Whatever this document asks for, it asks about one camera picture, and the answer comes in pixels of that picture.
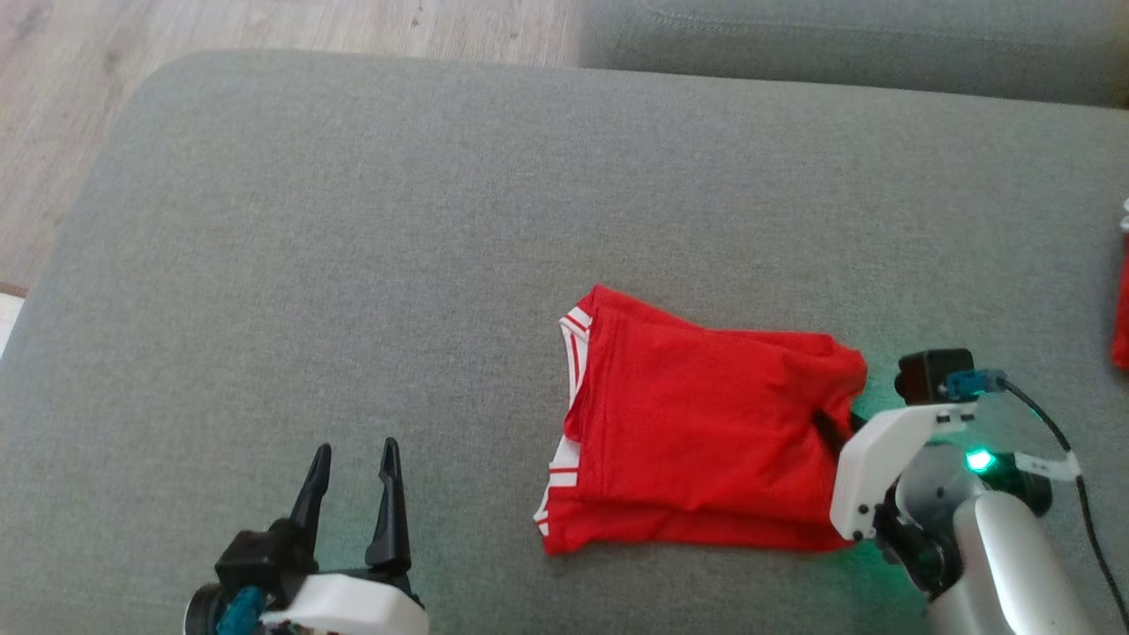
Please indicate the red white basketball jersey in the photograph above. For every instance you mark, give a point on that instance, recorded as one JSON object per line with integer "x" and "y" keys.
{"x": 697, "y": 423}

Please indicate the pale floor rug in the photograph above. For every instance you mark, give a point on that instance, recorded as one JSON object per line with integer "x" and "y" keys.
{"x": 9, "y": 317}

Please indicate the grey sofa back cushion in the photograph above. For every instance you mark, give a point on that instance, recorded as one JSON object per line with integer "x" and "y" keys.
{"x": 838, "y": 40}

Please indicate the red shorts white waistband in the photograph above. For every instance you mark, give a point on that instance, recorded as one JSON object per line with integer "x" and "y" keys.
{"x": 1122, "y": 309}

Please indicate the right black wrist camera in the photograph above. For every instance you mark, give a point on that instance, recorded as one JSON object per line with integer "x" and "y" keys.
{"x": 930, "y": 375}

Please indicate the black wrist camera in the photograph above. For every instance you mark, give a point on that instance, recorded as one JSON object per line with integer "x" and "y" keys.
{"x": 930, "y": 375}
{"x": 260, "y": 560}

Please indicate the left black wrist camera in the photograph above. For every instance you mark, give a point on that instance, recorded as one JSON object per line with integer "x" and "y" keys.
{"x": 260, "y": 560}

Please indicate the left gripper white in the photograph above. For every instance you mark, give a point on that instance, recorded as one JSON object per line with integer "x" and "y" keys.
{"x": 353, "y": 604}

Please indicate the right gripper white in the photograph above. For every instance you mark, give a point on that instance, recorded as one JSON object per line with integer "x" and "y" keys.
{"x": 869, "y": 476}

